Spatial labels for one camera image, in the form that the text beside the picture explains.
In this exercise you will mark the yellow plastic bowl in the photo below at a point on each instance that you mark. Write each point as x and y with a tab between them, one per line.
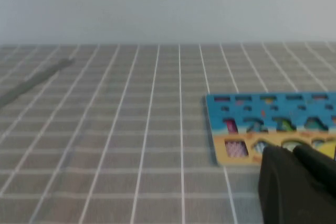
328	150

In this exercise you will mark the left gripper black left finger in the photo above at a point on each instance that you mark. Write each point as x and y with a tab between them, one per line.
286	195

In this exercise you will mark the blue number shape puzzle board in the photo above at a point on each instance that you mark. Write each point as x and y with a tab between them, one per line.
252	113

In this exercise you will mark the grey flat strip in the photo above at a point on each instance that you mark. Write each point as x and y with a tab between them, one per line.
31	82

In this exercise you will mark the grey white-checked tablecloth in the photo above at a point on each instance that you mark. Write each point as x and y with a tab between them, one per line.
118	142

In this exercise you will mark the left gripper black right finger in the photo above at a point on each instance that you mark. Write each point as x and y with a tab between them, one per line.
319	167

